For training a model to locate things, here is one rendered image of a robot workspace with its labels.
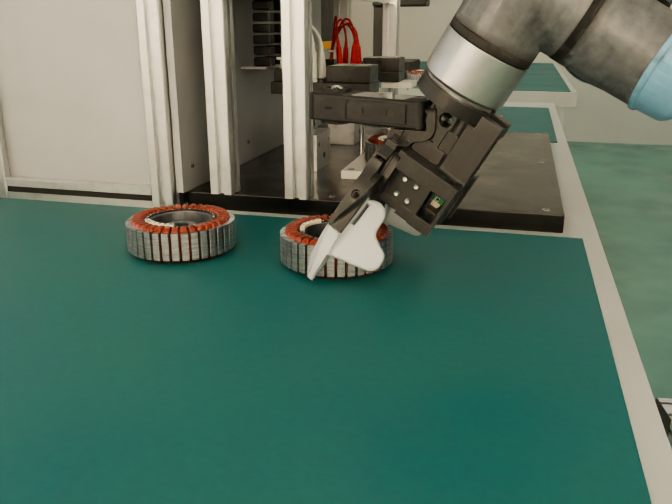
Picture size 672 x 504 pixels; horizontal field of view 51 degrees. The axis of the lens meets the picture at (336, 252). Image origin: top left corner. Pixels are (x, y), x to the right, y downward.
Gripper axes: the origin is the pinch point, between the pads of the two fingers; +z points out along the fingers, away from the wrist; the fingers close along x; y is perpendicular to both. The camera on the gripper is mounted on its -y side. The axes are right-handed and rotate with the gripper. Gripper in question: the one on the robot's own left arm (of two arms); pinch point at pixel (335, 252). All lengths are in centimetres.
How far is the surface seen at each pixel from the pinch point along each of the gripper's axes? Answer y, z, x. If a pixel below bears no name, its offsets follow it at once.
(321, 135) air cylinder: -18.5, 4.0, 32.5
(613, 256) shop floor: 49, 60, 255
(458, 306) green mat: 12.9, -6.3, -5.8
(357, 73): -17.9, -7.0, 31.8
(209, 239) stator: -10.6, 4.7, -5.2
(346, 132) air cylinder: -22, 9, 54
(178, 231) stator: -13.0, 4.9, -7.2
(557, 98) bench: -6, 7, 196
